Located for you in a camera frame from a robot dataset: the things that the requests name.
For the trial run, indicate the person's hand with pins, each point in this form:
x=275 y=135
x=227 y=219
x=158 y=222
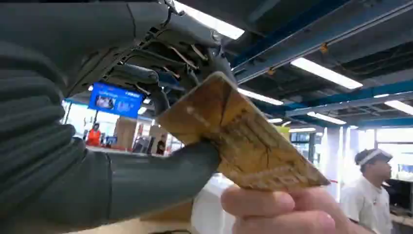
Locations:
x=290 y=213

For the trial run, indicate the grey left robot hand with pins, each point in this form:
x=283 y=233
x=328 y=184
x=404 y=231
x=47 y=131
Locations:
x=96 y=38

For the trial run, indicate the person with white visor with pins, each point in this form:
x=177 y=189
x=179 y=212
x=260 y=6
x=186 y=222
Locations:
x=366 y=200

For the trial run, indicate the yellow hanging sign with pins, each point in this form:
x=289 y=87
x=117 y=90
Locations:
x=284 y=132

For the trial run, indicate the small ceiling light panel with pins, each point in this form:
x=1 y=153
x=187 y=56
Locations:
x=302 y=130
x=274 y=120

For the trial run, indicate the person in orange vest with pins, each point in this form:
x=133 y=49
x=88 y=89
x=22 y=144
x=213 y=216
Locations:
x=94 y=137

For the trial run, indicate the long ceiling light panel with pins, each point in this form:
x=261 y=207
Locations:
x=326 y=73
x=213 y=22
x=259 y=96
x=400 y=107
x=326 y=118

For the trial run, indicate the ribbed grey left arm sleeve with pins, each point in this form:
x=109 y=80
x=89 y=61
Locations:
x=32 y=129

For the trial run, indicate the black monitor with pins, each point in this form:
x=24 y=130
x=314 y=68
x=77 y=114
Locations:
x=401 y=193

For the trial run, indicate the seated person in dark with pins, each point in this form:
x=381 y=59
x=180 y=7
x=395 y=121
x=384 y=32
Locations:
x=161 y=147

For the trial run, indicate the blue wall display screen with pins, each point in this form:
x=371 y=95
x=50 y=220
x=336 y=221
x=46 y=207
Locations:
x=113 y=100

